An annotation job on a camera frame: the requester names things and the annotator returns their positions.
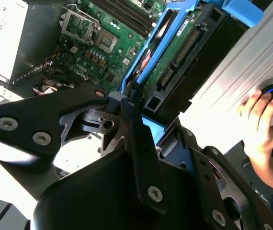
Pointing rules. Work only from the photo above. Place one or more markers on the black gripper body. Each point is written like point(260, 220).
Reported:
point(91, 196)

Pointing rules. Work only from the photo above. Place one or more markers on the person's hand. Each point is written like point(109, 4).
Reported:
point(263, 129)

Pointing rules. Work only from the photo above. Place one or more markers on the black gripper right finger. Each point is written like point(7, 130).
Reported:
point(206, 179)

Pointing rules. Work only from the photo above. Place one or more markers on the hard disk blue carrier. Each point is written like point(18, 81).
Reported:
point(174, 60)

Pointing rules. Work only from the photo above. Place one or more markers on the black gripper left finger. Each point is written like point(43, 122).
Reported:
point(31, 115)

